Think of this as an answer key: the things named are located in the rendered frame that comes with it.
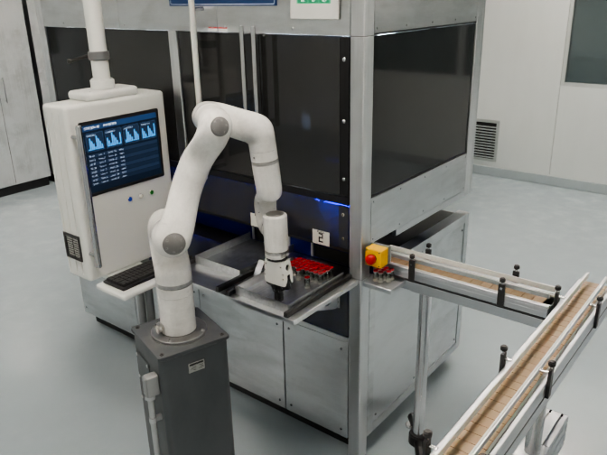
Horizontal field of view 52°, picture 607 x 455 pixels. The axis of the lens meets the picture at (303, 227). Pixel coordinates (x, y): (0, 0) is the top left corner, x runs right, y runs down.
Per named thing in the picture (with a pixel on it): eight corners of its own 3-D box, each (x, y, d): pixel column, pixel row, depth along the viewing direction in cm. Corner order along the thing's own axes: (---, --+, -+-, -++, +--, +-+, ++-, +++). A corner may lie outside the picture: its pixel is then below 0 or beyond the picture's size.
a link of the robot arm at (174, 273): (158, 292, 203) (150, 224, 194) (151, 271, 219) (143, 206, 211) (195, 286, 207) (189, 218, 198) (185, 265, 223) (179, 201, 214)
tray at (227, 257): (250, 238, 290) (249, 231, 289) (294, 251, 275) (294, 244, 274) (195, 263, 266) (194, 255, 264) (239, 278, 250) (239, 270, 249)
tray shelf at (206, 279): (242, 240, 294) (242, 236, 293) (368, 277, 253) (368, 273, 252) (163, 275, 259) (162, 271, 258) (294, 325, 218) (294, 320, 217)
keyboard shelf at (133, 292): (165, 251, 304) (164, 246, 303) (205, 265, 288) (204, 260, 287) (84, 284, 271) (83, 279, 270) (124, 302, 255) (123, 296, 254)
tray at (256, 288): (292, 264, 262) (292, 256, 261) (343, 280, 247) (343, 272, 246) (235, 293, 238) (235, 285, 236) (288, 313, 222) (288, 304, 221)
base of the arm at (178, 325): (163, 351, 204) (158, 301, 198) (143, 328, 219) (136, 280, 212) (216, 333, 214) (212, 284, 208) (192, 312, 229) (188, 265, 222)
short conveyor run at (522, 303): (373, 282, 254) (374, 246, 248) (393, 268, 265) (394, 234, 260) (544, 332, 214) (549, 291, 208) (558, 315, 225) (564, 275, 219)
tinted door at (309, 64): (266, 179, 264) (259, 32, 243) (350, 197, 239) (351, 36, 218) (265, 179, 263) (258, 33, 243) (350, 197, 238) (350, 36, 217)
